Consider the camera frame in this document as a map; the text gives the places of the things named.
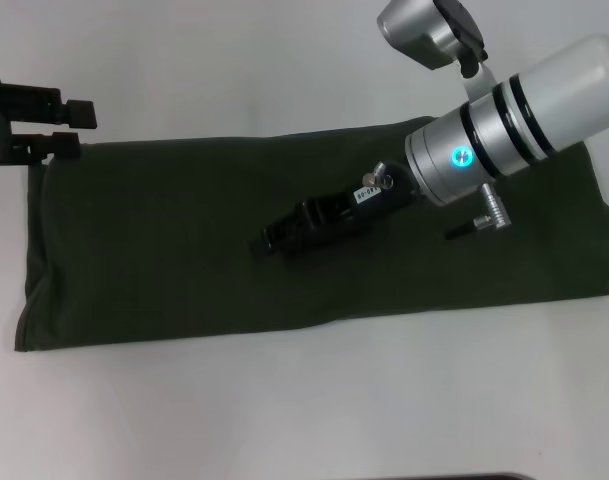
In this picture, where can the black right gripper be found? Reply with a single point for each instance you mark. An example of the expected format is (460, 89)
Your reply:
(359, 205)

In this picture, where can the dark green FREE! t-shirt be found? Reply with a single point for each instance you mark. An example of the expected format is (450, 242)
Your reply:
(234, 250)

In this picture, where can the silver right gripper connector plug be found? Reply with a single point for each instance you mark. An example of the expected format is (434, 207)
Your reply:
(489, 210)

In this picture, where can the dark robot torso edge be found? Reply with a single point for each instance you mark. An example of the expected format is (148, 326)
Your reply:
(394, 477)

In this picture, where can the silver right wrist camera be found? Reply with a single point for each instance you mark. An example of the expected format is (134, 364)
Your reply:
(424, 32)

